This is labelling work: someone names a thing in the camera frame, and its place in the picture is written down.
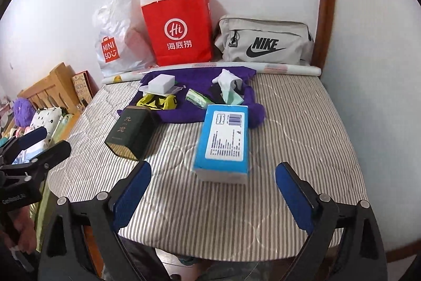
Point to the light green pillow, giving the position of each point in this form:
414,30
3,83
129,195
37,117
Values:
69,123

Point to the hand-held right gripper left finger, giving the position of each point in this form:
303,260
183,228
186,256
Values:
131,198

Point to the person's left hand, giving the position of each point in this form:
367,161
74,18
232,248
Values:
26,228

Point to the white foam block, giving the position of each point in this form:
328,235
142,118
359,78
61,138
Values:
161,83

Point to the blue tissue box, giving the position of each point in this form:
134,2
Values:
223,136

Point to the grey sling bag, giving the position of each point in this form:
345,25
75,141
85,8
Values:
263,44

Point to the yellow pouch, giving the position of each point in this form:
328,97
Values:
154,101

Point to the white plastic shopping bag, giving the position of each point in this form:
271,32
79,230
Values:
121,30

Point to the wooden headboard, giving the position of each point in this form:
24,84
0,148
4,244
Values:
56,83

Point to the brown patterned box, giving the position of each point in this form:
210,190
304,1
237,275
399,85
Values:
82,85

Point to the pastel folded blanket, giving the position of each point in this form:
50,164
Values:
33,149

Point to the striped mattress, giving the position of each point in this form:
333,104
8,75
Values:
296,136

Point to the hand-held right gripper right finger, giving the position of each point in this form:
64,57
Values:
296,198

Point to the purple plush toy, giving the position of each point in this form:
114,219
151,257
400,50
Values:
23,111

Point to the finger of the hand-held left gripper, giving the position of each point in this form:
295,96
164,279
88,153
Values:
31,136
51,154

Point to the white dotted pillow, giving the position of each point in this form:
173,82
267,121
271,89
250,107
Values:
44,118

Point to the green bed sheet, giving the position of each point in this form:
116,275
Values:
41,218

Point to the red paper bag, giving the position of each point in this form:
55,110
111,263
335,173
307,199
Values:
177,37

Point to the dark green tea box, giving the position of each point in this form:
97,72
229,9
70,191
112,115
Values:
128,133

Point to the white paper roll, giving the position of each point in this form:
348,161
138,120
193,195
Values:
296,70

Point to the purple fuzzy towel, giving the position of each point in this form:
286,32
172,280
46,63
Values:
184,111

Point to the light green tissue pack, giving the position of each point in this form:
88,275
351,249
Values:
197,98

